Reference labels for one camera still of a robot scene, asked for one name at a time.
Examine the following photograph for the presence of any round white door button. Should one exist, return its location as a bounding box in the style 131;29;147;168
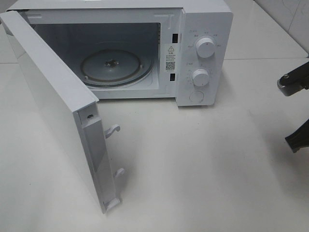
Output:
189;91;204;103

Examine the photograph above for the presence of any white timer knob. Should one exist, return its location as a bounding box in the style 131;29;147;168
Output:
192;69;210;87

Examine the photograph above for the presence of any glass microwave turntable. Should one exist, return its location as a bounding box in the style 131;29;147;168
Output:
80;49;154;88

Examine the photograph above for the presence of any white microwave door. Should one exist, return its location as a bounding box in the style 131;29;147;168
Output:
0;11;120;213

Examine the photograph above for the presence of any upper white power knob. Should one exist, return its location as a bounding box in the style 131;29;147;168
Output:
196;36;216;58

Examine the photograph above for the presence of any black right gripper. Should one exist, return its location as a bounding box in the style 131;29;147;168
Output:
285;62;309;153

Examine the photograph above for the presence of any white microwave oven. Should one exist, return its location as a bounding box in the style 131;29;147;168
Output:
5;0;233;106

